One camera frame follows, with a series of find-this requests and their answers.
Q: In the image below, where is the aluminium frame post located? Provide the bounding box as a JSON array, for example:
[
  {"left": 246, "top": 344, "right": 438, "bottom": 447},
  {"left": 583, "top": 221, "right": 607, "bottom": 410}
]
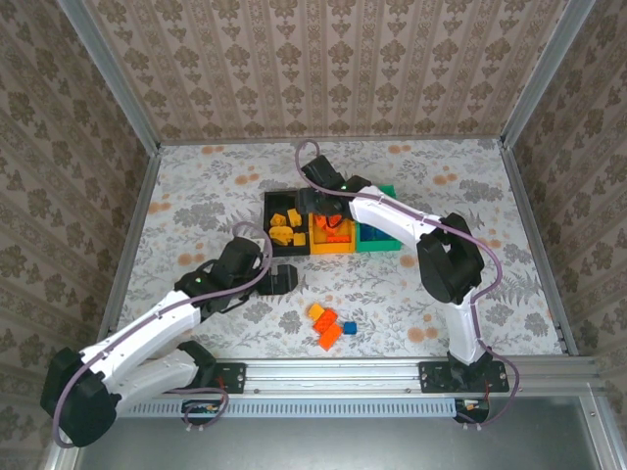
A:
[
  {"left": 57, "top": 0, "right": 162, "bottom": 154},
  {"left": 500, "top": 0, "right": 598, "bottom": 148}
]

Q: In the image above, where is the black plastic bin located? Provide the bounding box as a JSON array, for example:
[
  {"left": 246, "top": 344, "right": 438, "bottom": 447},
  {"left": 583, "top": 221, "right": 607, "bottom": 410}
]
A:
[{"left": 263, "top": 189, "right": 312, "bottom": 257}]

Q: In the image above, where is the black connector box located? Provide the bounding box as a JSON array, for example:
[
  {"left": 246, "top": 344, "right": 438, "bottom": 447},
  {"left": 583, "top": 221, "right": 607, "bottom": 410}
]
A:
[
  {"left": 454, "top": 399, "right": 491, "bottom": 423},
  {"left": 182, "top": 399, "right": 222, "bottom": 416}
]

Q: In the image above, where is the green plastic bin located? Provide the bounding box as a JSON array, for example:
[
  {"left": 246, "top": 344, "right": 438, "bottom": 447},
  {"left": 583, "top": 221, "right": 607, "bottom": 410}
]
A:
[{"left": 353, "top": 183, "right": 404, "bottom": 254}]

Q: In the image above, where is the purple cable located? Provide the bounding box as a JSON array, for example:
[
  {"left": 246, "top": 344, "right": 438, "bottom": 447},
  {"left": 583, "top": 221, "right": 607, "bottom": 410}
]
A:
[
  {"left": 169, "top": 386, "right": 230, "bottom": 435},
  {"left": 455, "top": 342, "right": 520, "bottom": 432},
  {"left": 51, "top": 221, "right": 273, "bottom": 449},
  {"left": 295, "top": 140, "right": 502, "bottom": 347}
]

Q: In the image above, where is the yellow plastic bin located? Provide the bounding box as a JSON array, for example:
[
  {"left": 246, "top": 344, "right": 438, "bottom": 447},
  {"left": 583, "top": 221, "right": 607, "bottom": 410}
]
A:
[{"left": 307, "top": 187, "right": 359, "bottom": 257}]

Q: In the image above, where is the grey metal panel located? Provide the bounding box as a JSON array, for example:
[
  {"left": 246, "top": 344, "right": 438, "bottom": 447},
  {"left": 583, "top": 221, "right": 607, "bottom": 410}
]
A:
[{"left": 46, "top": 395, "right": 627, "bottom": 470}]

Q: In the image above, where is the floral patterned table cover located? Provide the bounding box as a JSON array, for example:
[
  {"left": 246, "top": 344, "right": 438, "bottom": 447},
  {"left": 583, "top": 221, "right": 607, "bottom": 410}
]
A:
[{"left": 100, "top": 139, "right": 572, "bottom": 359}]

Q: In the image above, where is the aluminium frame rail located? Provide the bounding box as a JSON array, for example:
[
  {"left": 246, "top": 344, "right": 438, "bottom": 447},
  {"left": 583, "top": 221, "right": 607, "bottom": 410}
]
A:
[
  {"left": 499, "top": 141, "right": 580, "bottom": 356},
  {"left": 96, "top": 146, "right": 163, "bottom": 344},
  {"left": 159, "top": 136, "right": 506, "bottom": 147}
]

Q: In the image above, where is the grey slotted cable duct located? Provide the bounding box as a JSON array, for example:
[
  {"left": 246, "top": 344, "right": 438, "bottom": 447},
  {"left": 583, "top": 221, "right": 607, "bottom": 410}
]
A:
[{"left": 117, "top": 395, "right": 461, "bottom": 419}]

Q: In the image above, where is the aluminium mounting rail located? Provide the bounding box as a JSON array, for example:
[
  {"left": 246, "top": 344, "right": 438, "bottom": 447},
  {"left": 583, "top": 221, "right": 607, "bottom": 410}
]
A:
[{"left": 215, "top": 356, "right": 602, "bottom": 399}]

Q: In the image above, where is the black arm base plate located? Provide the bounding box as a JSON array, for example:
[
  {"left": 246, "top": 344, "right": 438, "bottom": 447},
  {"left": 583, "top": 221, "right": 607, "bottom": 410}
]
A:
[
  {"left": 195, "top": 361, "right": 248, "bottom": 396},
  {"left": 418, "top": 360, "right": 510, "bottom": 395}
]

